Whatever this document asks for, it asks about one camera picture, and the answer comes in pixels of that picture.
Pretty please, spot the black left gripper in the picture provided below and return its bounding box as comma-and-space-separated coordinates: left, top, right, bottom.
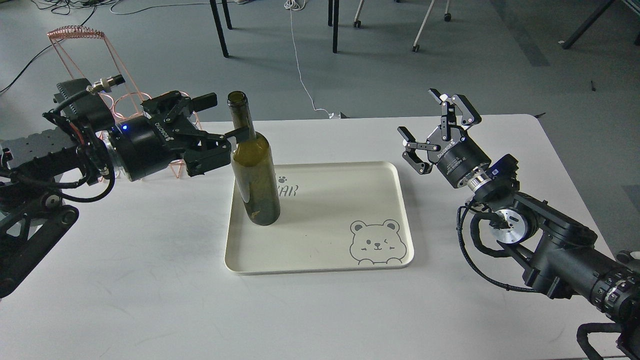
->
108, 91, 249, 182

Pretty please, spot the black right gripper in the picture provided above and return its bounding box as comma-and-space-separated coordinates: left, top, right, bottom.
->
397, 88, 491, 189

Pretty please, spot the dark green wine bottle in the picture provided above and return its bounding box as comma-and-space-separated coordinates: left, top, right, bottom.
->
227, 90, 281, 226

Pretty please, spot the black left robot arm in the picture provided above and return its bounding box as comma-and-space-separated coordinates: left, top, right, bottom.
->
0, 74, 250, 297

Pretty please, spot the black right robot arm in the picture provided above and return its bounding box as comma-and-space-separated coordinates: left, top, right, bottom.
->
398, 88, 640, 360

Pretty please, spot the black table leg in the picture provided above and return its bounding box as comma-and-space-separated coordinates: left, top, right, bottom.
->
327, 0, 340, 54
208, 0, 233, 59

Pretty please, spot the cream bear tray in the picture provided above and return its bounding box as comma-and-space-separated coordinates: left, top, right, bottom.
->
224, 161, 415, 275

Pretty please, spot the white chair base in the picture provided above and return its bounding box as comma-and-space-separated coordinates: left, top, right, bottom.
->
352, 0, 453, 54

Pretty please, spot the black table leg right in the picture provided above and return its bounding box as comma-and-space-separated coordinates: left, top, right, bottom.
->
327, 0, 340, 54

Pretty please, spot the dark table leg far right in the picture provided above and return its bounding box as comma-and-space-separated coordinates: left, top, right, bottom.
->
561, 0, 615, 50

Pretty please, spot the copper wire bottle rack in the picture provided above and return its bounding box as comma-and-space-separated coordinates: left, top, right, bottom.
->
44, 25, 198, 180

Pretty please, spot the white floor cable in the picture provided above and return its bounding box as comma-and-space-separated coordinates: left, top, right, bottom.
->
284, 0, 342, 120

